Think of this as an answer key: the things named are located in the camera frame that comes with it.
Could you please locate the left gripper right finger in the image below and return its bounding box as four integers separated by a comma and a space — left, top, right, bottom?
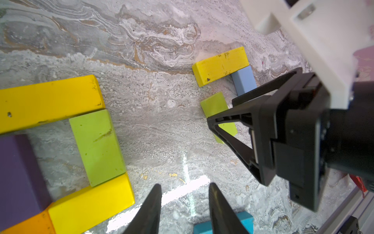
208, 183, 249, 234

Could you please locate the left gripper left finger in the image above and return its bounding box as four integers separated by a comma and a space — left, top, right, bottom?
123, 184, 162, 234

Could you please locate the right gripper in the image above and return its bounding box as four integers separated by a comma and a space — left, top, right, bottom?
207, 67, 374, 211

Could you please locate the teal block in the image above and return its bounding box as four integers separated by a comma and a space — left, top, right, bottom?
193, 211, 254, 234

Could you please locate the light blue block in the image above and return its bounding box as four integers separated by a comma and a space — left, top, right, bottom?
231, 66, 257, 96

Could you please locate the light green block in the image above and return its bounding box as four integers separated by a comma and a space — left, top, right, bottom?
69, 109, 127, 187
200, 92, 239, 144

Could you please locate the yellow block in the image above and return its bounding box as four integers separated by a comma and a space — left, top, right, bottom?
192, 46, 249, 87
1, 75, 105, 134
48, 173, 135, 234

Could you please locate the orange block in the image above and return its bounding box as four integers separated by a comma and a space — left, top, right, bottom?
1, 211, 56, 234

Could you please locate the purple block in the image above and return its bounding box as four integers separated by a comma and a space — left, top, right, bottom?
1, 134, 52, 231

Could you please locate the yellow block top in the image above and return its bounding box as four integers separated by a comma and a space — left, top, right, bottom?
1, 75, 105, 134

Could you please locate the red snack bag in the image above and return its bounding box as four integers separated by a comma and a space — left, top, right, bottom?
349, 174, 367, 199

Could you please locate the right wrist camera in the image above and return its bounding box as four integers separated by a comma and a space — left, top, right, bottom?
241, 0, 374, 110

